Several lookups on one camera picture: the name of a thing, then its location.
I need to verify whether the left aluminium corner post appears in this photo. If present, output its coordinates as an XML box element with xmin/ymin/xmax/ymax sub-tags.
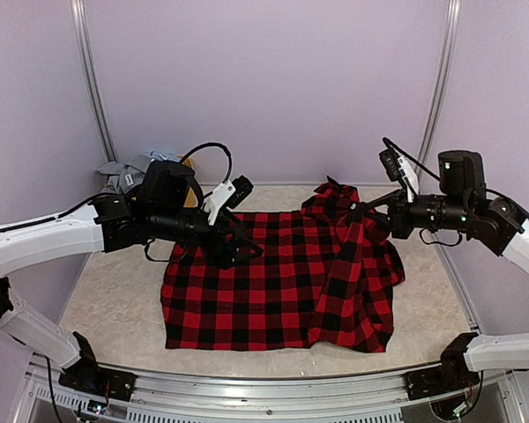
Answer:
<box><xmin>70</xmin><ymin>0</ymin><xmax>117</xmax><ymax>161</ymax></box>

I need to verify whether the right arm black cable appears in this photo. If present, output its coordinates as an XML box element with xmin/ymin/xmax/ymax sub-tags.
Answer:
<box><xmin>418</xmin><ymin>228</ymin><xmax>464</xmax><ymax>247</ymax></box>

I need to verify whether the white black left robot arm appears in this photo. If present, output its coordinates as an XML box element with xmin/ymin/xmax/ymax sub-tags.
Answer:
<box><xmin>0</xmin><ymin>161</ymin><xmax>263</xmax><ymax>392</ymax></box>

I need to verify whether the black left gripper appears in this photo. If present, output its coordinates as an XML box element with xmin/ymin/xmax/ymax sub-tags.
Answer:
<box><xmin>151</xmin><ymin>205</ymin><xmax>264</xmax><ymax>270</ymax></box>

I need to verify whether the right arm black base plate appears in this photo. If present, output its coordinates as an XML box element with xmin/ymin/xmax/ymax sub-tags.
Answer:
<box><xmin>404</xmin><ymin>366</ymin><xmax>481</xmax><ymax>401</ymax></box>

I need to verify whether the aluminium corner post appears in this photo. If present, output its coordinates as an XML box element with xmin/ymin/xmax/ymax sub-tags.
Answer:
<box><xmin>418</xmin><ymin>0</ymin><xmax>461</xmax><ymax>163</ymax></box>
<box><xmin>70</xmin><ymin>0</ymin><xmax>117</xmax><ymax>161</ymax></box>

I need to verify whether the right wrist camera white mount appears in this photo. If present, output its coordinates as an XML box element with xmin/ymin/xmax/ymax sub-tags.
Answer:
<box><xmin>379</xmin><ymin>137</ymin><xmax>420</xmax><ymax>203</ymax></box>

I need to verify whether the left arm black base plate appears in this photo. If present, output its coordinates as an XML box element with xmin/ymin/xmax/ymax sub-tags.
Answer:
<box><xmin>59</xmin><ymin>367</ymin><xmax>137</xmax><ymax>402</ymax></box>

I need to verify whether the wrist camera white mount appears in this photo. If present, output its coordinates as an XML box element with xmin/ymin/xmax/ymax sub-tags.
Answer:
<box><xmin>379</xmin><ymin>137</ymin><xmax>420</xmax><ymax>203</ymax></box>
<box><xmin>203</xmin><ymin>175</ymin><xmax>254</xmax><ymax>226</ymax></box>

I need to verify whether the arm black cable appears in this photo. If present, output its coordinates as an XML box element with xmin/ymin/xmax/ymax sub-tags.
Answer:
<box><xmin>175</xmin><ymin>141</ymin><xmax>234</xmax><ymax>182</ymax></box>
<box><xmin>418</xmin><ymin>228</ymin><xmax>464</xmax><ymax>247</ymax></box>

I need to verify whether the yellow plastic basket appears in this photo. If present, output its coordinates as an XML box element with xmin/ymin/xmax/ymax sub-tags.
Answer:
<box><xmin>178</xmin><ymin>155</ymin><xmax>203</xmax><ymax>210</ymax></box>

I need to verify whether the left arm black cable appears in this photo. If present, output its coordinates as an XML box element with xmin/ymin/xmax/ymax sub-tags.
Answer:
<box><xmin>175</xmin><ymin>141</ymin><xmax>234</xmax><ymax>182</ymax></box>

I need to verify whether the red black plaid shirt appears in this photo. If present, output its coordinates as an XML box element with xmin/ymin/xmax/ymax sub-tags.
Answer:
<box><xmin>160</xmin><ymin>179</ymin><xmax>405</xmax><ymax>353</ymax></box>

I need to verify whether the aluminium front frame rail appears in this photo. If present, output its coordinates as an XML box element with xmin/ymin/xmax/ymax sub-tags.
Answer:
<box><xmin>8</xmin><ymin>347</ymin><xmax>525</xmax><ymax>423</ymax></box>

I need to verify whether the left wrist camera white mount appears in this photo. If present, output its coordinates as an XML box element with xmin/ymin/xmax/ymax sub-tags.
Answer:
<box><xmin>203</xmin><ymin>175</ymin><xmax>254</xmax><ymax>226</ymax></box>

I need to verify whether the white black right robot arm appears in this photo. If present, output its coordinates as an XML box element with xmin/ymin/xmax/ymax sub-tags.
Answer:
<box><xmin>365</xmin><ymin>145</ymin><xmax>529</xmax><ymax>399</ymax></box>

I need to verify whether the right aluminium corner post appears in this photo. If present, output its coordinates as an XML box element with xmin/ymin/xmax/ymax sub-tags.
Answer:
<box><xmin>418</xmin><ymin>0</ymin><xmax>461</xmax><ymax>163</ymax></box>

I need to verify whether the light blue shirt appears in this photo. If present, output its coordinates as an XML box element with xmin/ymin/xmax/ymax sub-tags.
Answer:
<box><xmin>144</xmin><ymin>151</ymin><xmax>180</xmax><ymax>162</ymax></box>

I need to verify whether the grey button shirt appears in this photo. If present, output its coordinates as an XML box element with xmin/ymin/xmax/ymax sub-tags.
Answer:
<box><xmin>96</xmin><ymin>154</ymin><xmax>153</xmax><ymax>194</ymax></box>

